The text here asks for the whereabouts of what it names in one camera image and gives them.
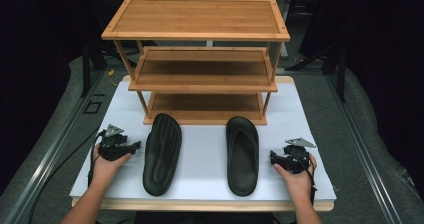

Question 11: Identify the grey metal floor rail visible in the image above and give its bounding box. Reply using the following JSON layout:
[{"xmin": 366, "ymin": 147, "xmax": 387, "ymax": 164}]
[
  {"xmin": 0, "ymin": 68, "xmax": 106, "ymax": 224},
  {"xmin": 324, "ymin": 73, "xmax": 406, "ymax": 224}
]

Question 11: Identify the wooden three-tier shoe rack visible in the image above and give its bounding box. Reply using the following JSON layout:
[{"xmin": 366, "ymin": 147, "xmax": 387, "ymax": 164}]
[{"xmin": 100, "ymin": 0, "xmax": 291, "ymax": 126}]

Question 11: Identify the black floor cable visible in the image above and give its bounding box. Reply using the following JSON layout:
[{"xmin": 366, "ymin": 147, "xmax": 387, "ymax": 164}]
[{"xmin": 28, "ymin": 129, "xmax": 101, "ymax": 224}]

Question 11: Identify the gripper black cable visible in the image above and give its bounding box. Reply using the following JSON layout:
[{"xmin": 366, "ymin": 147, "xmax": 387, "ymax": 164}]
[
  {"xmin": 87, "ymin": 129, "xmax": 105, "ymax": 187},
  {"xmin": 293, "ymin": 149, "xmax": 318, "ymax": 207}
]

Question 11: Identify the person's right hand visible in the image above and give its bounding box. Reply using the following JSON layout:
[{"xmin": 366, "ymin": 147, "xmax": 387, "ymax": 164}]
[{"xmin": 273, "ymin": 153, "xmax": 318, "ymax": 202}]

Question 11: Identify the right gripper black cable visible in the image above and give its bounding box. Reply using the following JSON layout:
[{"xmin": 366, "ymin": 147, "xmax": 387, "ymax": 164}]
[{"xmin": 293, "ymin": 149, "xmax": 318, "ymax": 207}]

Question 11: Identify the white table mat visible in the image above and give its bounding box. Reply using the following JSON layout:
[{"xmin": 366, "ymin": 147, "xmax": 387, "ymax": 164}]
[{"xmin": 69, "ymin": 80, "xmax": 338, "ymax": 203}]

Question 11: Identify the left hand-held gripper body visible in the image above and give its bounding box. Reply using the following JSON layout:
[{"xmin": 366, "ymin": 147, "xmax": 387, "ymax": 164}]
[{"xmin": 98, "ymin": 123, "xmax": 130, "ymax": 162}]

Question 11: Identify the person's dark clothing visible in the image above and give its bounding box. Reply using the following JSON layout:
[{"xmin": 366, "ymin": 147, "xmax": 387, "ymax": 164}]
[{"xmin": 133, "ymin": 211, "xmax": 275, "ymax": 224}]

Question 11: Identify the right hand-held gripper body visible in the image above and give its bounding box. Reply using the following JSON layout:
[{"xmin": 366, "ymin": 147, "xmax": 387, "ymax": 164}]
[{"xmin": 282, "ymin": 137, "xmax": 317, "ymax": 175}]

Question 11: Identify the yellow tag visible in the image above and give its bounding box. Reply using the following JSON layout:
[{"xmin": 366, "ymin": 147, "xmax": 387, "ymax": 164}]
[{"xmin": 107, "ymin": 69, "xmax": 118, "ymax": 88}]

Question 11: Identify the black slipper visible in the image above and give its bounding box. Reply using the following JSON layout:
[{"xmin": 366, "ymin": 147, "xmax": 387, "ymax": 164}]
[
  {"xmin": 225, "ymin": 116, "xmax": 260, "ymax": 198},
  {"xmin": 142, "ymin": 112, "xmax": 183, "ymax": 197}
]

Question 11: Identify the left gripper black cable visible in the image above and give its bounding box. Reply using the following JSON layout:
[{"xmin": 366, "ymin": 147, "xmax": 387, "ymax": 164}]
[{"xmin": 87, "ymin": 129, "xmax": 105, "ymax": 187}]

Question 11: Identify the wooden table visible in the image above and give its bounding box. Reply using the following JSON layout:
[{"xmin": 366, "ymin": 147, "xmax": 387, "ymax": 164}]
[{"xmin": 71, "ymin": 75, "xmax": 336, "ymax": 213}]

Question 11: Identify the black metal stand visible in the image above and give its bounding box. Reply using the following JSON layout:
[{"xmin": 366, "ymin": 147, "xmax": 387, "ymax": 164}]
[{"xmin": 288, "ymin": 43, "xmax": 348, "ymax": 104}]

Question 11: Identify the person's left hand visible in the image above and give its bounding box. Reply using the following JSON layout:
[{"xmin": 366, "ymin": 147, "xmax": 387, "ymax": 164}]
[{"xmin": 90, "ymin": 143, "xmax": 133, "ymax": 186}]

